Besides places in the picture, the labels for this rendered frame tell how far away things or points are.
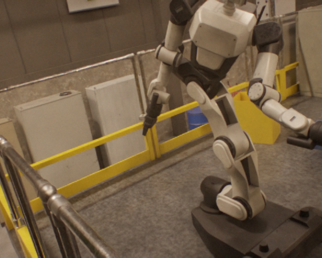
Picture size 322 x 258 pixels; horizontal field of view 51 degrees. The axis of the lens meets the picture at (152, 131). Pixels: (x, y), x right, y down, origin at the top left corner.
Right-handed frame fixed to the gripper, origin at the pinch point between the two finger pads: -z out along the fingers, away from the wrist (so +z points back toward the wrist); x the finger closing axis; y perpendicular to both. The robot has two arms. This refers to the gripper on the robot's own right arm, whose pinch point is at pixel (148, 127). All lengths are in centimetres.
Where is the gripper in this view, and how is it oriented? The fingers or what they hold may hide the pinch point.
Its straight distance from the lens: 207.0
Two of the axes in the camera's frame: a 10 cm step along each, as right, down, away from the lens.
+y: 8.9, 4.2, -2.0
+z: 2.5, -7.9, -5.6
